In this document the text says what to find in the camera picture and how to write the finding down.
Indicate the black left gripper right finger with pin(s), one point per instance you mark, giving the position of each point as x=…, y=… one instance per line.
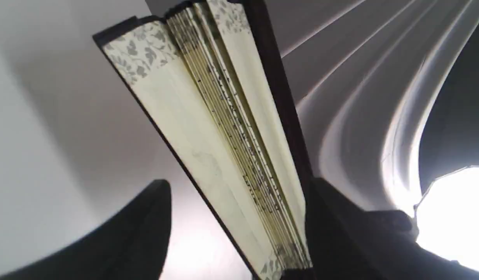
x=347, y=244

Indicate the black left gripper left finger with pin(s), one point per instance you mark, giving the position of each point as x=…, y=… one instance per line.
x=131, y=245

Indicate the cream paper folding fan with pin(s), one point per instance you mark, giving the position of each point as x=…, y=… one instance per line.
x=209, y=77

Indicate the white desk lamp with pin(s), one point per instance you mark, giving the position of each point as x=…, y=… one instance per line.
x=448, y=217

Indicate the grey backdrop curtain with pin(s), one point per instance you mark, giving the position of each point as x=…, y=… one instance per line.
x=364, y=76

